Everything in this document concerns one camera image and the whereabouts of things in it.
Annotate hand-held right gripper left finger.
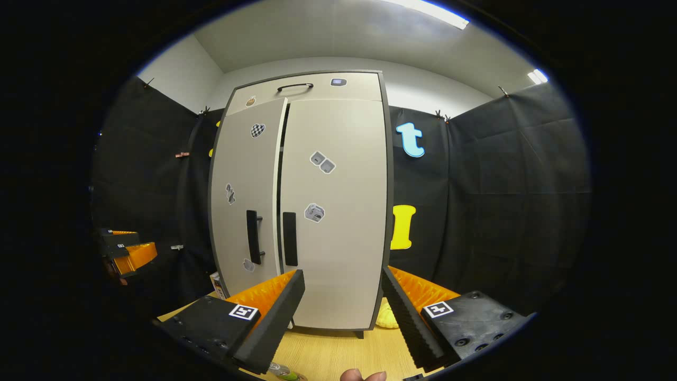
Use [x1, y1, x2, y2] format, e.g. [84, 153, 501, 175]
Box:
[159, 269, 306, 375]

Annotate grey cabinet drawer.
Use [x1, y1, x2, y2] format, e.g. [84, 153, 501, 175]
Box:
[228, 72, 382, 114]

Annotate grey cabinet door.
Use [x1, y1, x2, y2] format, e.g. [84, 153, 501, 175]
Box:
[211, 98, 288, 297]
[279, 98, 389, 330]

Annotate yellow item behind cabinet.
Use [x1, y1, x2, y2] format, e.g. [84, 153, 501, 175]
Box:
[377, 299, 400, 329]

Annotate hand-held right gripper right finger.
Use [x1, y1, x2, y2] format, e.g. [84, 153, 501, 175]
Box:
[381, 266, 529, 371]

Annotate grey cabinet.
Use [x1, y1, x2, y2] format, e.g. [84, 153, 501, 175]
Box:
[208, 70, 395, 339]

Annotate black door handle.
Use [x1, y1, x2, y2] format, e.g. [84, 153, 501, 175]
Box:
[246, 210, 263, 265]
[283, 212, 298, 267]

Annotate long ceiling light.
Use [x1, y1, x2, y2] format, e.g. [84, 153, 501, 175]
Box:
[381, 0, 470, 30]

